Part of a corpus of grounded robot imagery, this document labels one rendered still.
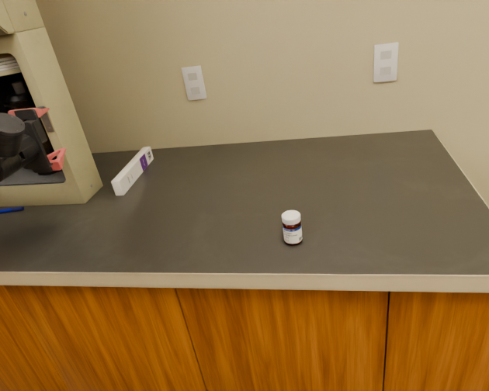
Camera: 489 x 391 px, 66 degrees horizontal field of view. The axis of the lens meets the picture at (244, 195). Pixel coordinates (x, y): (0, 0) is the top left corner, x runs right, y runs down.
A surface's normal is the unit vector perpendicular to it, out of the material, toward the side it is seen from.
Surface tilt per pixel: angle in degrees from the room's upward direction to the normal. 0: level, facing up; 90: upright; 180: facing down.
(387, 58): 90
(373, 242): 0
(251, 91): 90
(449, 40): 90
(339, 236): 0
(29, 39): 90
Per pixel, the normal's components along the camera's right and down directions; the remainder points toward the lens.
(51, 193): -0.17, 0.50
